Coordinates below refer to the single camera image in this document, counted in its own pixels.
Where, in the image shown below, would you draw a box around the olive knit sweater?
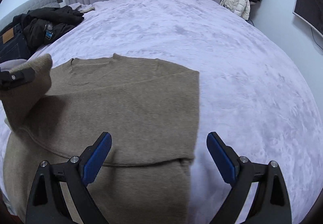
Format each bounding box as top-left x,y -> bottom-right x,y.
0,53 -> 201,224

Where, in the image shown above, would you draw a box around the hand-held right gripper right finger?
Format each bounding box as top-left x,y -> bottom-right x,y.
207,132 -> 296,224

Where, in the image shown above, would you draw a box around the black jacket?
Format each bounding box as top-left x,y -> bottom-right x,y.
13,5 -> 84,50

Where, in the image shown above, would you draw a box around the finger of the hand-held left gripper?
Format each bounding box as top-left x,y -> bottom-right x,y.
0,69 -> 35,90

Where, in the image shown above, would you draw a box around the black monitor cable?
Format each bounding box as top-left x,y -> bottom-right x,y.
311,26 -> 323,48

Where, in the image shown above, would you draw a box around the lavender fuzzy blanket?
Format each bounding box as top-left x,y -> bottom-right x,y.
0,0 -> 317,224

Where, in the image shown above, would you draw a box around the grey padded headboard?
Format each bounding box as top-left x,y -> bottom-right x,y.
0,0 -> 61,35

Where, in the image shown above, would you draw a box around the light grey cloth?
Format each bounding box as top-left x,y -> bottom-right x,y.
0,59 -> 29,71

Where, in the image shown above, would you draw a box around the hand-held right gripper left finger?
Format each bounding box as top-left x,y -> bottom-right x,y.
25,132 -> 112,224

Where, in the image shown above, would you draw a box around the dark blue jeans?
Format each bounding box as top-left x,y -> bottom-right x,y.
0,23 -> 32,63

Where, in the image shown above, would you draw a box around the wall-mounted monitor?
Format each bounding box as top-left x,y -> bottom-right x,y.
293,0 -> 323,38

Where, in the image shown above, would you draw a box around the small beige cloth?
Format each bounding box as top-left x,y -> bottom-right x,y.
75,3 -> 96,14

